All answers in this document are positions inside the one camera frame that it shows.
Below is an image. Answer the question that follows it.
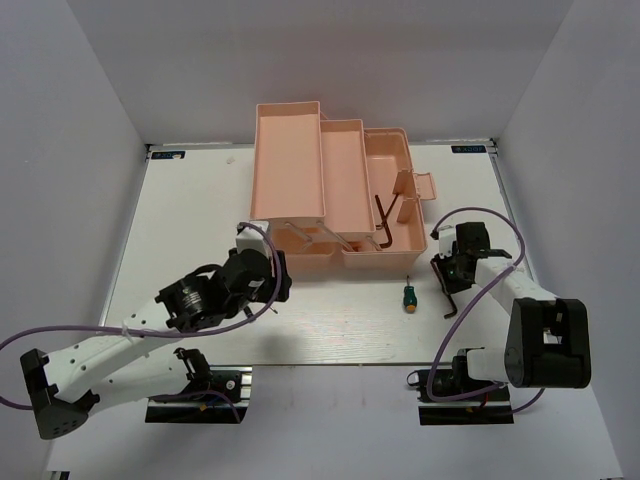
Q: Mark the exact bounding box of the medium brown hex key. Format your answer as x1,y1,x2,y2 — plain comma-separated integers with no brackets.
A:
430,255,458,319

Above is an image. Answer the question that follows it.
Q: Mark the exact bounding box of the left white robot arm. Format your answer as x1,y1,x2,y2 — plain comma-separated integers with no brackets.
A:
20,249,292,440

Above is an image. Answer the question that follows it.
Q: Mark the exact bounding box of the green orange screwdriver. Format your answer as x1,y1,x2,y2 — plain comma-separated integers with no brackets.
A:
403,277,417,313

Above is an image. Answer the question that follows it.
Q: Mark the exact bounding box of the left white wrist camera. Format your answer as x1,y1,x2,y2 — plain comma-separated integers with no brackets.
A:
235,220,272,258

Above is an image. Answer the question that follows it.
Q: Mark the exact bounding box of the large brown hex key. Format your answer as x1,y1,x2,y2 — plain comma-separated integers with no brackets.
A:
374,195,393,250

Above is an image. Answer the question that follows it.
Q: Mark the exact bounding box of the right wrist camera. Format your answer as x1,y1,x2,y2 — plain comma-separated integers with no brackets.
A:
431,222,491,259

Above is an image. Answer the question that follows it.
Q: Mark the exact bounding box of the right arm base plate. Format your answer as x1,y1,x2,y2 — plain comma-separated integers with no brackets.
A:
406,369,514,427

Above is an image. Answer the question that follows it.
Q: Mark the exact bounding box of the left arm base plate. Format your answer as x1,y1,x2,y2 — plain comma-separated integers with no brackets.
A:
145,366,252,425

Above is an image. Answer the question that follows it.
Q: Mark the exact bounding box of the pink plastic toolbox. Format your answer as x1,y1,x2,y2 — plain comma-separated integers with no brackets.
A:
250,101,437,274

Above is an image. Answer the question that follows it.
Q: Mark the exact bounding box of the small brown hex key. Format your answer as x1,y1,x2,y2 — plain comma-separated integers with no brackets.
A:
374,193,400,230

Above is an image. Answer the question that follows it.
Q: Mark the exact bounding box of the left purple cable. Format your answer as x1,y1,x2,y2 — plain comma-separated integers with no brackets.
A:
0,221,281,421

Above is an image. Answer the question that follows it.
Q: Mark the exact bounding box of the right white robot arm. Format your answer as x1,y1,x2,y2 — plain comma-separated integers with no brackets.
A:
431,249,591,399

